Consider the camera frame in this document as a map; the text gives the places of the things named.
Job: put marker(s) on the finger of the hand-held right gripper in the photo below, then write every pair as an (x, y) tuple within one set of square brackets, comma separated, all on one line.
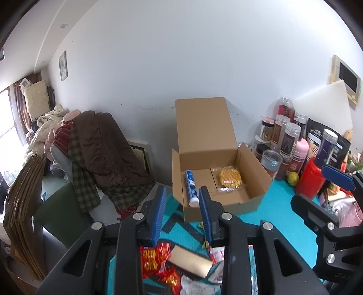
[(309, 211), (337, 176)]

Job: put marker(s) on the clear jar with brown label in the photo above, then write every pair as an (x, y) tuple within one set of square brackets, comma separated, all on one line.
[(280, 129)]

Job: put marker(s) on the small wall picture frame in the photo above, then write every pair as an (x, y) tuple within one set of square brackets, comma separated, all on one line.
[(63, 65)]

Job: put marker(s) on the stack of flat cardboard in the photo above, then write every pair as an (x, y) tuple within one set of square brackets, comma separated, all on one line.
[(24, 215)]

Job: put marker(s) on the yellow snack in clear packet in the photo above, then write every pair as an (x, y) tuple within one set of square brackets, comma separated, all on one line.
[(229, 177)]

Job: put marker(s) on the tall jar with red contents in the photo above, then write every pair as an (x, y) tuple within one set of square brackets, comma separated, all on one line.
[(285, 109)]

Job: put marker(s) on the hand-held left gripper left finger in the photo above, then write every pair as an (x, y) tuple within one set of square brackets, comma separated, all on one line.
[(158, 215)]

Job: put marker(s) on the brown quilted jacket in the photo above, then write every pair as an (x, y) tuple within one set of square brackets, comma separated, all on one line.
[(107, 147)]

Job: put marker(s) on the pink bottle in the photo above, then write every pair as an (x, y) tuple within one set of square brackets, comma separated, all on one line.
[(299, 154)]

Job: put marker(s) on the black pouch with white label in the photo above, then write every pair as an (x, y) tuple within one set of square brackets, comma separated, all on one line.
[(314, 132)]

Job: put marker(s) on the clear jar with dark contents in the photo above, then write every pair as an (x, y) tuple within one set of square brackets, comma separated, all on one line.
[(301, 120)]

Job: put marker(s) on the red canister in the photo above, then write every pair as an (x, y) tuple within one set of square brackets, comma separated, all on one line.
[(310, 178)]

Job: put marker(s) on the white crumpled packet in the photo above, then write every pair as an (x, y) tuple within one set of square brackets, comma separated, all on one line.
[(195, 286)]

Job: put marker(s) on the dark green seat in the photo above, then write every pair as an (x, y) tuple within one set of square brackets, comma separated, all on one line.
[(56, 210)]

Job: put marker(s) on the tan paper packet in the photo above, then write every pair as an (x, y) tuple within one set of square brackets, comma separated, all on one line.
[(190, 261)]

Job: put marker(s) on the short dark lid jar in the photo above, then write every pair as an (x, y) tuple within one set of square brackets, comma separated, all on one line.
[(261, 151)]

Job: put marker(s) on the small jar with brown contents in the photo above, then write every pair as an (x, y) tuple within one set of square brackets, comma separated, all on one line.
[(285, 166)]

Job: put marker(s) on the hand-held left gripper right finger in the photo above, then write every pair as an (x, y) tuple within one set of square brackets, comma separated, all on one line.
[(204, 215)]

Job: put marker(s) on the brown curtain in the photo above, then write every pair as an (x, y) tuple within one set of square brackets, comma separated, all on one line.
[(18, 113)]

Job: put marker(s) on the white framed panel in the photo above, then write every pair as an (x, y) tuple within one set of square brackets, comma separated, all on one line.
[(143, 156)]

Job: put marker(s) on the red plaid cloth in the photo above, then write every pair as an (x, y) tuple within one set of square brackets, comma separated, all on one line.
[(61, 139)]

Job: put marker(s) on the white foam board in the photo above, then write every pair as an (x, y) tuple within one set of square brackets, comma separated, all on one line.
[(323, 105)]

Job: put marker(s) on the blue and white tube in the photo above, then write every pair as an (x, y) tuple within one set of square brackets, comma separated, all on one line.
[(191, 187)]

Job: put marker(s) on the clear lid empty jar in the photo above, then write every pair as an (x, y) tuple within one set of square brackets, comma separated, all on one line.
[(270, 167)]

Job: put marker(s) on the black pouch with blue label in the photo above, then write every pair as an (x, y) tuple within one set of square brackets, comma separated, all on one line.
[(342, 149)]

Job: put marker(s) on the wall intercom screen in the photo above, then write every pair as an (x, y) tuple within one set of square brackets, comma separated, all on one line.
[(347, 76)]

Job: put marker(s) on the pink plastic bag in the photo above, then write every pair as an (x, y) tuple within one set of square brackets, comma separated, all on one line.
[(350, 212)]

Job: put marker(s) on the red packet with yellow print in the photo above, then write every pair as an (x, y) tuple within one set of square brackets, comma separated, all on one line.
[(153, 258)]

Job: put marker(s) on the black pouch bag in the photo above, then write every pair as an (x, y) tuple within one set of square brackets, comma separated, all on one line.
[(326, 147)]

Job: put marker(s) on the pile of pale clothes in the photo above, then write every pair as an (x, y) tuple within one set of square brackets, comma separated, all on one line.
[(46, 127)]

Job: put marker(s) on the cardboard box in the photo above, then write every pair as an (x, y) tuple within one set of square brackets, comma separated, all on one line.
[(204, 124)]

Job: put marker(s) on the green fruit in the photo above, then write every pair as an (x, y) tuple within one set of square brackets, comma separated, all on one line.
[(293, 178)]

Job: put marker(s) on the red and white flat packet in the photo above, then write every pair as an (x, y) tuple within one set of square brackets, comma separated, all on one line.
[(217, 254)]

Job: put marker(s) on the clear jar with black label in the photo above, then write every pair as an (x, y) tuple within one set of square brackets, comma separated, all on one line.
[(290, 139)]

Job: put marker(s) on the beige board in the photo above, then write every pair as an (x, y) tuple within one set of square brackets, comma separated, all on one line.
[(35, 99)]

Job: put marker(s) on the green plaid cloth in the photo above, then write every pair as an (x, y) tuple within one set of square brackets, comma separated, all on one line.
[(82, 176)]

